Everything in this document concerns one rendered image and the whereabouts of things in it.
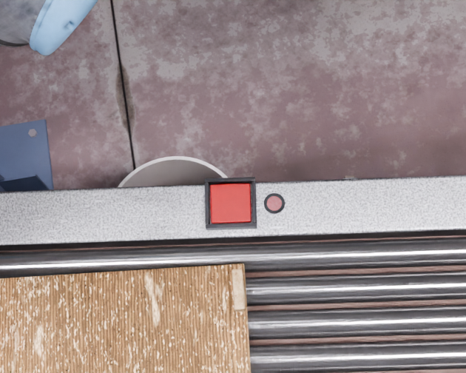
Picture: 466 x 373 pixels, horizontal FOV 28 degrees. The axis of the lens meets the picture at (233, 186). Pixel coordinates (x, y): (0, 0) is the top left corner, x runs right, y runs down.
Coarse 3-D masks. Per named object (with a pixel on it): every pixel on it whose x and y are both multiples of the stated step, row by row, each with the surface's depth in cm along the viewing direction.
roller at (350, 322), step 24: (264, 312) 135; (288, 312) 135; (312, 312) 134; (336, 312) 134; (360, 312) 134; (384, 312) 134; (408, 312) 134; (432, 312) 133; (456, 312) 133; (264, 336) 134; (288, 336) 134; (312, 336) 134; (336, 336) 134; (360, 336) 135
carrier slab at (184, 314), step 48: (0, 288) 135; (48, 288) 135; (96, 288) 134; (144, 288) 134; (192, 288) 134; (0, 336) 133; (48, 336) 133; (96, 336) 133; (144, 336) 132; (192, 336) 132; (240, 336) 132
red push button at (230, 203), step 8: (216, 184) 138; (224, 184) 138; (232, 184) 138; (240, 184) 138; (248, 184) 138; (216, 192) 138; (224, 192) 138; (232, 192) 138; (240, 192) 138; (248, 192) 138; (216, 200) 138; (224, 200) 138; (232, 200) 138; (240, 200) 138; (248, 200) 138; (216, 208) 138; (224, 208) 137; (232, 208) 137; (240, 208) 137; (248, 208) 137; (216, 216) 137; (224, 216) 137; (232, 216) 137; (240, 216) 137; (248, 216) 137
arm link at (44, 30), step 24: (0, 0) 98; (24, 0) 98; (48, 0) 98; (72, 0) 99; (96, 0) 101; (0, 24) 102; (24, 24) 100; (48, 24) 99; (72, 24) 100; (48, 48) 102
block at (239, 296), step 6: (234, 270) 132; (240, 270) 132; (234, 276) 131; (240, 276) 132; (234, 282) 131; (240, 282) 131; (234, 288) 131; (240, 288) 131; (234, 294) 131; (240, 294) 131; (234, 300) 131; (240, 300) 130; (234, 306) 130; (240, 306) 130
